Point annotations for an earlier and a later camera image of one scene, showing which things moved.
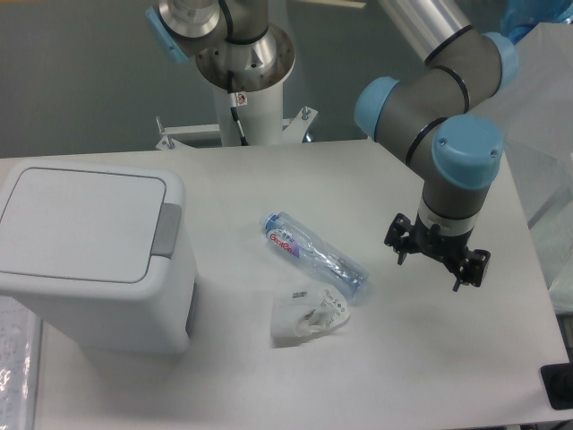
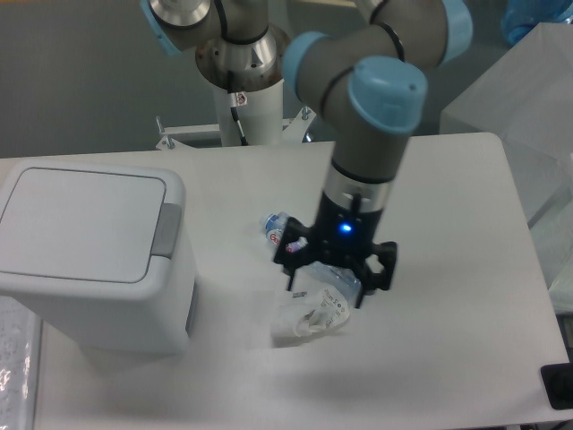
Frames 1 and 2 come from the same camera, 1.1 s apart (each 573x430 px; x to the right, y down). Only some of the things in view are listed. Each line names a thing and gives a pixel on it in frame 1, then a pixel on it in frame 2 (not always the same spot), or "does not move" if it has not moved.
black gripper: [431, 241] -> [344, 233]
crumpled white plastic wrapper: [306, 311] does not move
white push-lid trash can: [89, 249] does not move
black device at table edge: [558, 381] does not move
